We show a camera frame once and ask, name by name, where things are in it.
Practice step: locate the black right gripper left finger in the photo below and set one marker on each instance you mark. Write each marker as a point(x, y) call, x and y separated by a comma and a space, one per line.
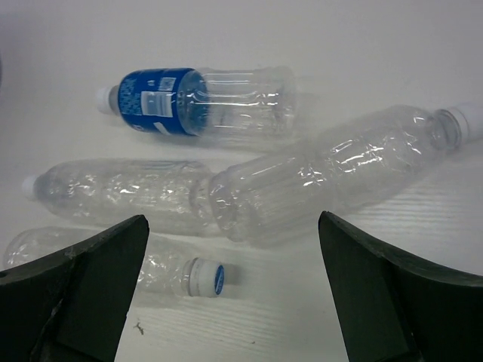
point(71, 305)

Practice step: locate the clear bottle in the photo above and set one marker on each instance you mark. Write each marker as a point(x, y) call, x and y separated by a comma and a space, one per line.
point(270, 199)
point(169, 268)
point(172, 195)

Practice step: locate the blue label water bottle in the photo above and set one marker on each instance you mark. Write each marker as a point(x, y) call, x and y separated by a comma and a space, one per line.
point(236, 108)

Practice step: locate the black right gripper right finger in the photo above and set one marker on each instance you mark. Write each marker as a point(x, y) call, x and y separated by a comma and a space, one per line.
point(395, 306)

